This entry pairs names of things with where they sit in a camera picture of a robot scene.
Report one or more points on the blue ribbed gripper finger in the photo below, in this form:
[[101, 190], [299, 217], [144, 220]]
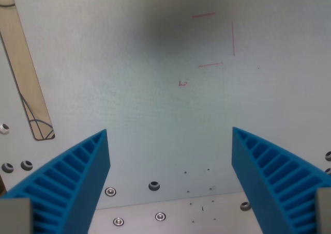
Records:
[[77, 182], [279, 182]]

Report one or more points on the silver round-head screw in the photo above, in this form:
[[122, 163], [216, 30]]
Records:
[[160, 216], [118, 221], [110, 191]]

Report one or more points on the wooden strip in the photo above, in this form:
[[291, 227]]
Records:
[[26, 74]]

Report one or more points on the grey metal base plate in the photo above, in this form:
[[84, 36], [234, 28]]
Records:
[[175, 216]]

